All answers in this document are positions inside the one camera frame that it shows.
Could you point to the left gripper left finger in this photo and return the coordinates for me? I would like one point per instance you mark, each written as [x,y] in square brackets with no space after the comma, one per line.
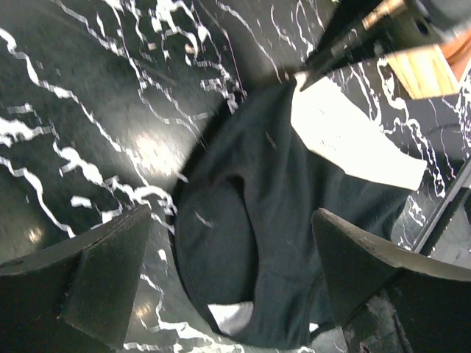
[77,295]

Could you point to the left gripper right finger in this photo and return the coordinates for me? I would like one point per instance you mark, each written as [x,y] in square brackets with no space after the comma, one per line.
[388,299]

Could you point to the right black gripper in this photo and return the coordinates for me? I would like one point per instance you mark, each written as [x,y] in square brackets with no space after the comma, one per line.
[358,31]

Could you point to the black underwear beige waistband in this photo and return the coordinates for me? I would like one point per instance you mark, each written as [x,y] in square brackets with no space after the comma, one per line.
[243,240]

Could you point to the wooden compartment tray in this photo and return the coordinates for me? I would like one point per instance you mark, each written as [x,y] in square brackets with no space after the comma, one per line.
[432,71]

